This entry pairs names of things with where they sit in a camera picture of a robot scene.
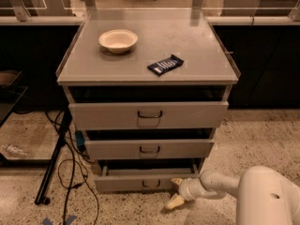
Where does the grey drawer cabinet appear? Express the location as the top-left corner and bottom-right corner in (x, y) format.
(56, 8), (242, 173)

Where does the clear plastic bottle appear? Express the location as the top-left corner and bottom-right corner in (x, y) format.
(3, 144), (27, 157)

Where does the grey drawer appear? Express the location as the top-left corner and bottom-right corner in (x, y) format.
(85, 139), (214, 159)
(69, 101), (228, 130)
(95, 164), (199, 193)

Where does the black floor cable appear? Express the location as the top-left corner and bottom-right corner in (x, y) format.
(43, 110), (100, 225)

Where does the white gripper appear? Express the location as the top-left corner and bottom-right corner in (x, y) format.
(165, 178), (205, 210)

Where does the dark side table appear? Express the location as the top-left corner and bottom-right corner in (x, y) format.
(0, 69), (29, 167)

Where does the grey middle drawer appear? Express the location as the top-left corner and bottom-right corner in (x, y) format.
(85, 139), (214, 159)

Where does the white paper bowl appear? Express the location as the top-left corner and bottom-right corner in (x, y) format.
(98, 29), (138, 54)

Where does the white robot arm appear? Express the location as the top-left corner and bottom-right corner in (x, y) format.
(165, 166), (300, 225)

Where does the black tripod leg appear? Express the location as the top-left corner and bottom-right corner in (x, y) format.
(35, 110), (72, 205)

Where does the grey top drawer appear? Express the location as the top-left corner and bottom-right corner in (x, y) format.
(69, 101), (228, 130)

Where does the grey bottom drawer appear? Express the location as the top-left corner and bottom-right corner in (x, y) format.
(95, 164), (199, 193)

